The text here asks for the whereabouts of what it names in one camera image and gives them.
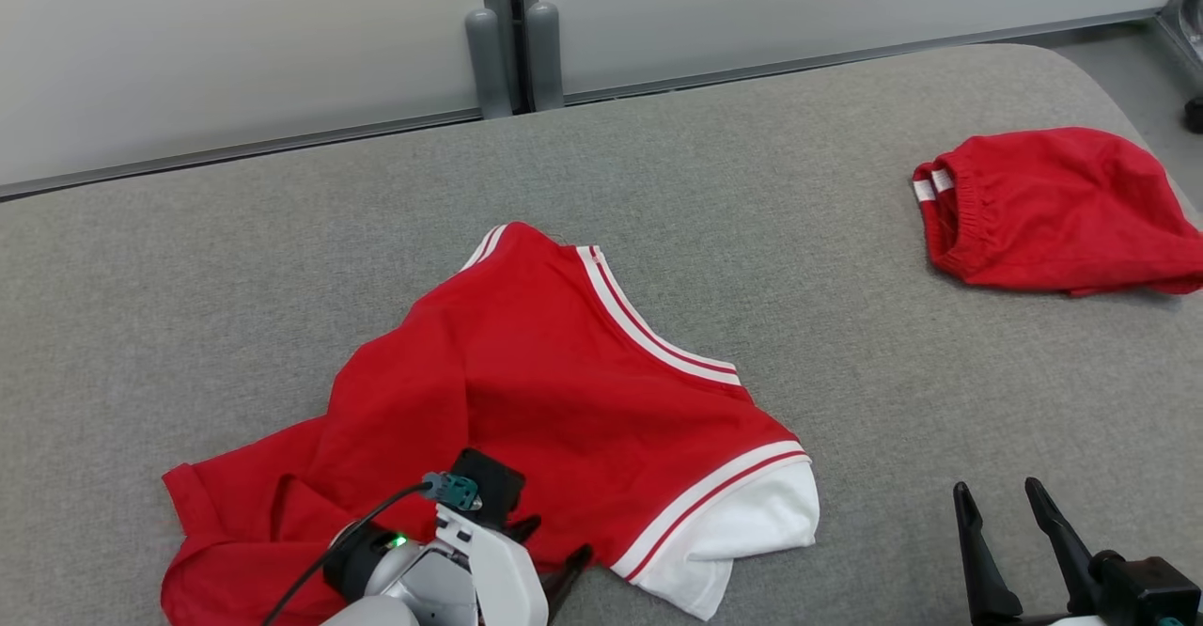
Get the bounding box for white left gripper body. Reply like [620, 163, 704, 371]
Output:
[432, 504, 551, 626]

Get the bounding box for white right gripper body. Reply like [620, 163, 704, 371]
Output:
[968, 607, 1110, 626]

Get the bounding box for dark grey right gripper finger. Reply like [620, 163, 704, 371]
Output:
[1024, 477, 1101, 613]
[953, 481, 1023, 622]

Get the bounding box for red and white t-shirt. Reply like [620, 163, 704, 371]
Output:
[160, 222, 820, 626]

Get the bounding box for red shorts with white stripes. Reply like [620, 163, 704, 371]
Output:
[912, 126, 1203, 298]

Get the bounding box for grey diagonal metal strut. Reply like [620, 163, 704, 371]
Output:
[1156, 0, 1203, 77]

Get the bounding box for teal left camera cable connector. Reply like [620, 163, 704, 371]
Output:
[420, 472, 483, 512]

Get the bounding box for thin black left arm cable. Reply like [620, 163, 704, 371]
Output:
[261, 480, 435, 626]

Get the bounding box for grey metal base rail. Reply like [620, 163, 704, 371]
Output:
[0, 8, 1166, 202]

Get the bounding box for grey vertical partition post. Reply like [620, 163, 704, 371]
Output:
[465, 0, 565, 121]

